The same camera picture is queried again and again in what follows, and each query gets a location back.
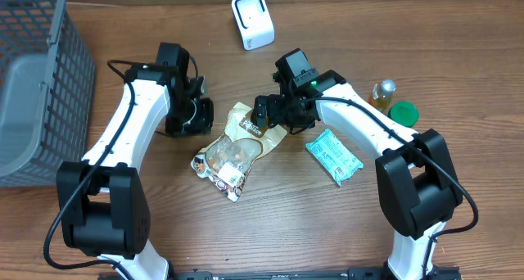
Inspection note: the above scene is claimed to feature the brown snack pouch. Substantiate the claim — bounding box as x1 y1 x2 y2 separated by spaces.
191 102 287 202

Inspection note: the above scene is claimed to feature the teal wet wipes packet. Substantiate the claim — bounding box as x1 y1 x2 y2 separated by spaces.
305 129 364 187

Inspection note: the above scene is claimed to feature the yellow oil bottle silver cap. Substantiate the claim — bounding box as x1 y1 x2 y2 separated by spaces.
368 79 396 112

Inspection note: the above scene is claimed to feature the green lid white jar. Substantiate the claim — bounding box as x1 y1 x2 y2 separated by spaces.
387 102 419 128

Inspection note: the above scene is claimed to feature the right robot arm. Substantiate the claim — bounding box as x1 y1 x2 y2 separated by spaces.
251 48 463 279

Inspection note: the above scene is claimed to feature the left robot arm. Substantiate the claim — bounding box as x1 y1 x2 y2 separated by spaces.
43 43 214 279

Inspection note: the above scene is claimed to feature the white barcode scanner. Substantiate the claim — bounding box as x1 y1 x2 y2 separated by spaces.
231 0 275 51

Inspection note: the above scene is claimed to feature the grey plastic mesh basket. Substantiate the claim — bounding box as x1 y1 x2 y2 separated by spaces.
1 0 96 187

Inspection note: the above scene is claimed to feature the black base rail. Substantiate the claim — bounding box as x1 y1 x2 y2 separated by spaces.
97 267 463 280

